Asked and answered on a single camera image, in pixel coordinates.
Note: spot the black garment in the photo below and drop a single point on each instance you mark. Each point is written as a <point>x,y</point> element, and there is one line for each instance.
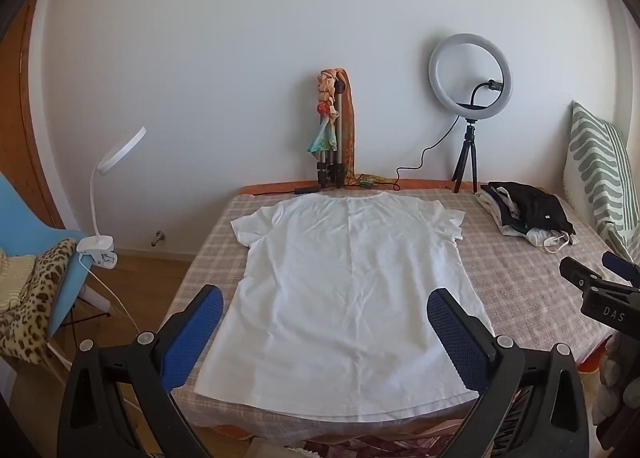
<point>535,208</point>

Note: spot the cream knitted cloth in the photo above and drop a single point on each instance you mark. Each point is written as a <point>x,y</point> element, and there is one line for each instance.
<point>12,283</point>

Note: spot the person's right hand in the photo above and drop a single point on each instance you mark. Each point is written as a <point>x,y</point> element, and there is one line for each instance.
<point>617,378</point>

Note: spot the dark red patterned cloth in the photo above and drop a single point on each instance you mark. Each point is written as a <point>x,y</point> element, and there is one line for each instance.
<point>350,444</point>

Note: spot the white clamp lamp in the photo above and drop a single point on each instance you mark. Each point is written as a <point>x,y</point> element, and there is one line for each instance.
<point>95,245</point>

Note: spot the blue chair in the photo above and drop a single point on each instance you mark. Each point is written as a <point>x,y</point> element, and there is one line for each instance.
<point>30,233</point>

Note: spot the beige plaid blanket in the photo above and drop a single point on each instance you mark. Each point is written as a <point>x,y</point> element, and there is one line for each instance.
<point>525,298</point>

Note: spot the green striped pillow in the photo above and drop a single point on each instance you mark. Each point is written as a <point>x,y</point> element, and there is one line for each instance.
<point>595,172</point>

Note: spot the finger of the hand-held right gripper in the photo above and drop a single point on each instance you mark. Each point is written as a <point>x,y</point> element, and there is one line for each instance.
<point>620,265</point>
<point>575,274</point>

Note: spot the white t-shirt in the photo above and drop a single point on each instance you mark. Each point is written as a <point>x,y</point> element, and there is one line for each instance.
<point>340,288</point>

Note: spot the pile of folded clothes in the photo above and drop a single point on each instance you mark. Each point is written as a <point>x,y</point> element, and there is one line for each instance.
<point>537,239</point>

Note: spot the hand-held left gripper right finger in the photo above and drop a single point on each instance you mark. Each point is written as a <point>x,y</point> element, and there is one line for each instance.
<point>457,338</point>

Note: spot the metal door stopper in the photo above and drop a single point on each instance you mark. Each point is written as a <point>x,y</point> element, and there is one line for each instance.
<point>158,238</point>

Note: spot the small black tripod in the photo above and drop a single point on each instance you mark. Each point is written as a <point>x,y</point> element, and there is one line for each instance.
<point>470,137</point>

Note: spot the grey folded tripod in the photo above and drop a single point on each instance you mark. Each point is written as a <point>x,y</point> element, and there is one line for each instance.
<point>340,137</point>

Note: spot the leopard print blanket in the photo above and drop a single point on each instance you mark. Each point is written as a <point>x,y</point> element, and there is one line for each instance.
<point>40,298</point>

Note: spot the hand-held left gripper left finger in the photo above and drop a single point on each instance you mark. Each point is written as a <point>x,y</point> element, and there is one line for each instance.
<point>195,333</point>

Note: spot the black gooseneck phone holder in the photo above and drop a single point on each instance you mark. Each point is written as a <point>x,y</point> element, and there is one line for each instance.
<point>480,87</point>

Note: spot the colourful orange scarf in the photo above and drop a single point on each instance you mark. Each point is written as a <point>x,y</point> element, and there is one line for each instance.
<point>327,137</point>

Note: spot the wooden door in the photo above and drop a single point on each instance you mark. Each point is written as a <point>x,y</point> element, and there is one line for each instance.
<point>20,137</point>

